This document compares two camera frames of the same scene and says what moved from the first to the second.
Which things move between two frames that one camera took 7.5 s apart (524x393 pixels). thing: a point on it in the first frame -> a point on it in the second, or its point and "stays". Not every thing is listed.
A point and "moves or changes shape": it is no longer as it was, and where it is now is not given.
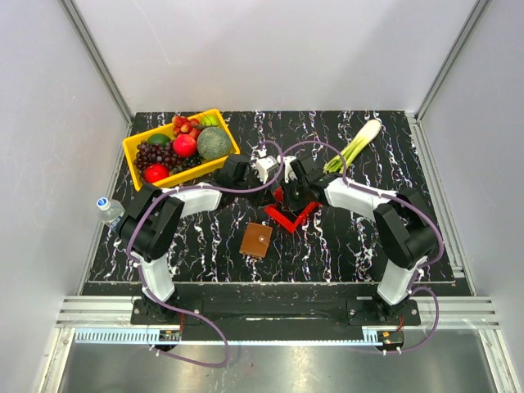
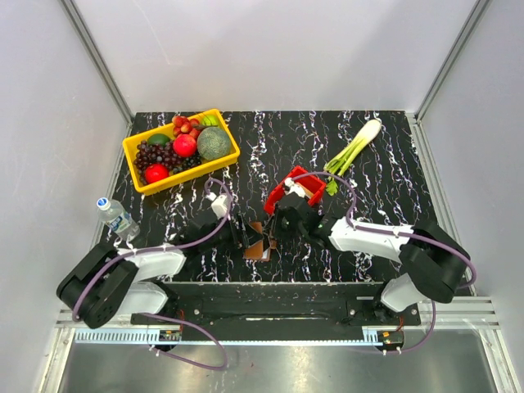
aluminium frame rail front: x=116 y=311 stays
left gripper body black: x=254 y=196 -> x=225 y=237
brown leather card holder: x=255 y=240 moves or changes shape
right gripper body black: x=295 y=196 -> x=285 y=228
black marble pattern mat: x=259 y=237 stays
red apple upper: x=184 y=145 stays
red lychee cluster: x=183 y=125 stays
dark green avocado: x=158 y=138 stays
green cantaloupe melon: x=213 y=143 stays
